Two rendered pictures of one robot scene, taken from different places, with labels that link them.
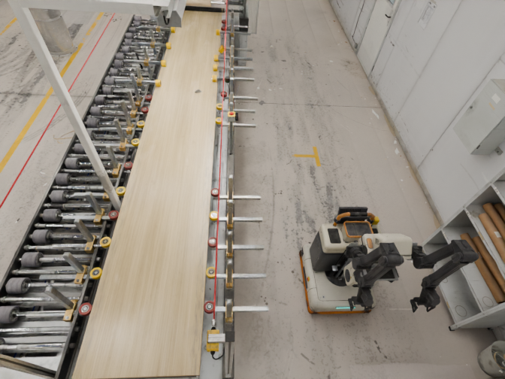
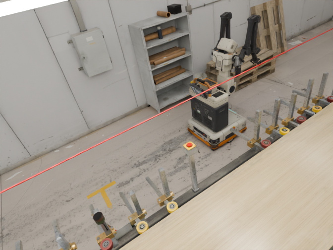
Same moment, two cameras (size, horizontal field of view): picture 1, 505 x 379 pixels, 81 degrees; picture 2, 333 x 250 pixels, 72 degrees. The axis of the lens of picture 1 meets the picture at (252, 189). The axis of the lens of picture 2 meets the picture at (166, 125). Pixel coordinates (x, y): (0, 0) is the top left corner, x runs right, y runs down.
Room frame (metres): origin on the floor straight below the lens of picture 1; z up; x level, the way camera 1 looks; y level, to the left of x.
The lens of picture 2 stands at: (2.85, 1.42, 2.35)
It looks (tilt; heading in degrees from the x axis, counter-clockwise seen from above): 36 degrees down; 251
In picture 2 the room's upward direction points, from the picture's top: 11 degrees counter-clockwise
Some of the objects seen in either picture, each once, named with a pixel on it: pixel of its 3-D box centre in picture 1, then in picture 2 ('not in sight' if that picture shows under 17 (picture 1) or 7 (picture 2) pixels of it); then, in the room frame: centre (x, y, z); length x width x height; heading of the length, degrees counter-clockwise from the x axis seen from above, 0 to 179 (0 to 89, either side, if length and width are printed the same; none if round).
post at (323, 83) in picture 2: (228, 312); (320, 93); (0.59, 0.06, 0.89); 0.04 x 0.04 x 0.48; 7
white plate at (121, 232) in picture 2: not in sight; (116, 235); (3.05, 0.35, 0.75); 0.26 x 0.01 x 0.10; 7
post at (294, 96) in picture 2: (229, 247); (290, 113); (1.09, 0.13, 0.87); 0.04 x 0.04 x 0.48; 7
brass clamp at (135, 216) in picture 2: not in sight; (137, 216); (2.85, 0.35, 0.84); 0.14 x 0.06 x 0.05; 7
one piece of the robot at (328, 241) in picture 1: (346, 249); (210, 103); (1.35, -0.93, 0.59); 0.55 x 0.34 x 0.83; 98
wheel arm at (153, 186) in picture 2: (237, 125); (159, 194); (2.63, 0.26, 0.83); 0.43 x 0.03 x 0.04; 97
